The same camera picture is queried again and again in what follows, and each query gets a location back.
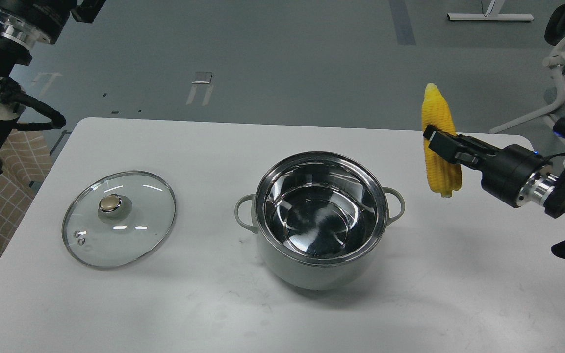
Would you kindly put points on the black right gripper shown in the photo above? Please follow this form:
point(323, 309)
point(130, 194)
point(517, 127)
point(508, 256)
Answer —
point(505, 172)

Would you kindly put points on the yellow corn cob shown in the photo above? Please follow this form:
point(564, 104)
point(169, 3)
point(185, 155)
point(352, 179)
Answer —
point(439, 147)

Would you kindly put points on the glass pot lid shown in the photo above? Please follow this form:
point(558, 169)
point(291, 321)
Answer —
point(119, 219)

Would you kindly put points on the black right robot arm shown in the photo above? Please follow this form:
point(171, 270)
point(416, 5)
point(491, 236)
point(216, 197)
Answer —
point(547, 190)

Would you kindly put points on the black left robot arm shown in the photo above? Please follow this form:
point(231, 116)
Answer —
point(23, 23)

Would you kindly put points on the grey steel cooking pot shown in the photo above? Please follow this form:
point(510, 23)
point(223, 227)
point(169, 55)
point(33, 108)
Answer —
point(317, 217)

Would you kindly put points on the white desk foot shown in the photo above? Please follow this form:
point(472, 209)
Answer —
point(493, 13)

